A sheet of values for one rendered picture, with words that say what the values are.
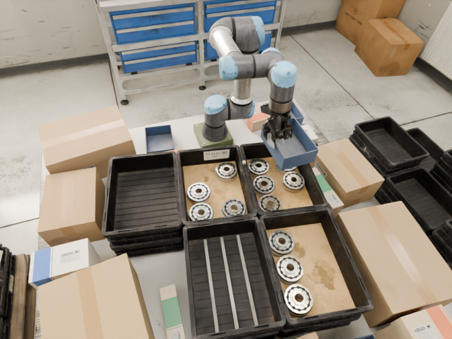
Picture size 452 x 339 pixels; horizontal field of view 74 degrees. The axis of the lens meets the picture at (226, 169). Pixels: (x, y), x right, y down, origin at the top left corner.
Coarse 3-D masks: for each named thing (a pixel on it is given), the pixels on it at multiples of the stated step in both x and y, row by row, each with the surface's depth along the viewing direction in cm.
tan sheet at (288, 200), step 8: (248, 160) 152; (272, 160) 152; (272, 168) 149; (272, 176) 145; (280, 176) 146; (280, 184) 142; (280, 192) 139; (288, 192) 140; (304, 192) 140; (280, 200) 137; (288, 200) 137; (296, 200) 137; (304, 200) 137; (288, 208) 134
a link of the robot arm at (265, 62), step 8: (272, 48) 100; (256, 56) 97; (264, 56) 97; (272, 56) 97; (280, 56) 98; (256, 64) 96; (264, 64) 97; (272, 64) 96; (256, 72) 97; (264, 72) 98
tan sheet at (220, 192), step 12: (192, 168) 147; (204, 168) 147; (192, 180) 142; (204, 180) 143; (216, 180) 143; (216, 192) 138; (228, 192) 138; (240, 192) 139; (192, 204) 134; (216, 204) 134; (216, 216) 130
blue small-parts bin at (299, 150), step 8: (296, 120) 126; (296, 128) 128; (296, 136) 129; (304, 136) 123; (288, 144) 126; (296, 144) 126; (304, 144) 124; (312, 144) 118; (272, 152) 120; (280, 152) 114; (288, 152) 123; (296, 152) 123; (304, 152) 124; (312, 152) 115; (280, 160) 115; (288, 160) 114; (296, 160) 116; (304, 160) 118; (312, 160) 120; (280, 168) 117; (288, 168) 118
